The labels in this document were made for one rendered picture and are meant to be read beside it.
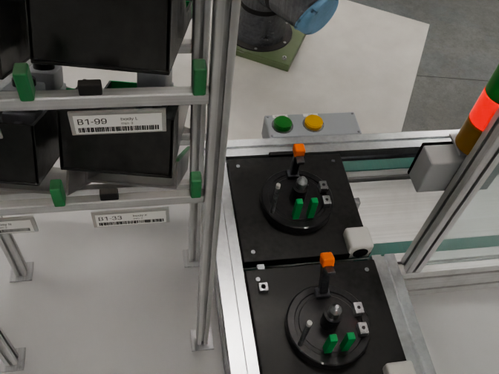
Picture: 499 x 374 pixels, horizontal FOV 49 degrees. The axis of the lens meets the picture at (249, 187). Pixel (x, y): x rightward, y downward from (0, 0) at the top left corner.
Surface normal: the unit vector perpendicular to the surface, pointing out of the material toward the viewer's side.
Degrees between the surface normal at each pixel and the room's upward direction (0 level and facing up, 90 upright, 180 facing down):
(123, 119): 90
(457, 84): 0
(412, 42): 0
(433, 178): 90
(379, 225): 0
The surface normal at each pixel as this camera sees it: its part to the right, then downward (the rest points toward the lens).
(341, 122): 0.10, -0.60
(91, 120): 0.15, 0.80
